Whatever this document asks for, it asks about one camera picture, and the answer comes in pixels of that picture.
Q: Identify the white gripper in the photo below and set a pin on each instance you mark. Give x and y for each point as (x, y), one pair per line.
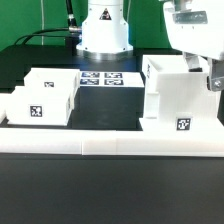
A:
(197, 27)

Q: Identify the white drawer cabinet frame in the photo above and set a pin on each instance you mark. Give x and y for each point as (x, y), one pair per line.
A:
(177, 99)

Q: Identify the white drawer box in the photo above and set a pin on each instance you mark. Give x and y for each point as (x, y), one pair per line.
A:
(57, 78)
(39, 106)

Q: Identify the white front drawer box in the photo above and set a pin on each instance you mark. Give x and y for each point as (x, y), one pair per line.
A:
(39, 106)

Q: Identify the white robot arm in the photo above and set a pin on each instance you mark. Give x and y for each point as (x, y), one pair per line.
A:
(105, 33)

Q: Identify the white fiducial marker sheet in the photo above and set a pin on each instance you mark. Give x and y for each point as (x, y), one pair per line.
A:
(111, 79)

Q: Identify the white U-shaped border fence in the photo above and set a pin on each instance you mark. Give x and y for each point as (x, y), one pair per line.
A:
(202, 143)

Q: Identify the black cable connector block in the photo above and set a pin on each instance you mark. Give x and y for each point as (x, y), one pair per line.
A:
(71, 43)

